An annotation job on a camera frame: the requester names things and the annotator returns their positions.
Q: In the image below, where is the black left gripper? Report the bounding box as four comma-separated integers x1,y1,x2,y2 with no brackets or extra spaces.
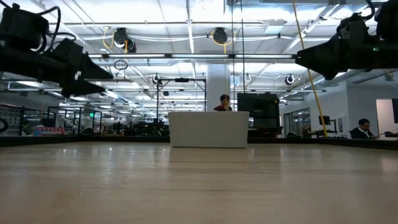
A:
0,39,114,98

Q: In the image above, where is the white plastic basket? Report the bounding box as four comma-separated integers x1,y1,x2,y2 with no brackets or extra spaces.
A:
168,111,250,149

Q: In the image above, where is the black computer case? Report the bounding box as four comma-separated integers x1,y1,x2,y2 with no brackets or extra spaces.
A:
237,92,280,128

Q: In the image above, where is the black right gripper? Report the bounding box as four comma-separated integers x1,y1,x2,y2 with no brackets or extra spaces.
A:
295,12,398,81

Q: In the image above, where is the metal storage shelf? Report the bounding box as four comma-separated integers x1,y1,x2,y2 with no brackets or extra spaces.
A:
0,105,25,137

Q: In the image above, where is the black frame stand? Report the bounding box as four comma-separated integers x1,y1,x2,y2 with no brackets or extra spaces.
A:
156,77,208,113

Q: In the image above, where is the black hanging cable loop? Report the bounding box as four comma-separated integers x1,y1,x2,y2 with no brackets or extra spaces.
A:
113,58,129,71

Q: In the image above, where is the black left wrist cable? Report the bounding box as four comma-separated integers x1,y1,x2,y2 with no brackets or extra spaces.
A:
30,5,77,52

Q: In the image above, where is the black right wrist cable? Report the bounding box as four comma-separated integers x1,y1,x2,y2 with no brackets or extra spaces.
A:
365,0,377,15

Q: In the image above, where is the long ceiling light strip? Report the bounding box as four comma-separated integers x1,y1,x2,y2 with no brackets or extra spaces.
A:
88,53,296,60

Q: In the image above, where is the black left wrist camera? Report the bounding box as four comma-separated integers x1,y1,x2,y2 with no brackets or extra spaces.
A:
0,2,50,52

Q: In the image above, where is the black ceiling cable reel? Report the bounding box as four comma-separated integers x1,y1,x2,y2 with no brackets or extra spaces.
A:
211,27,229,45
112,27,137,54

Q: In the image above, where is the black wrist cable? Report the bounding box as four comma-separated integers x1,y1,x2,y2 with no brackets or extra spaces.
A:
365,0,377,15
30,5,77,52

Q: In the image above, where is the black frame enclosure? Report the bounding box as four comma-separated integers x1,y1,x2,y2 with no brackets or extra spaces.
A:
46,106,103,137

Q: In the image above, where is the person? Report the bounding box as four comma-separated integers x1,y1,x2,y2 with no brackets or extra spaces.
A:
349,118,379,140
213,94,233,112

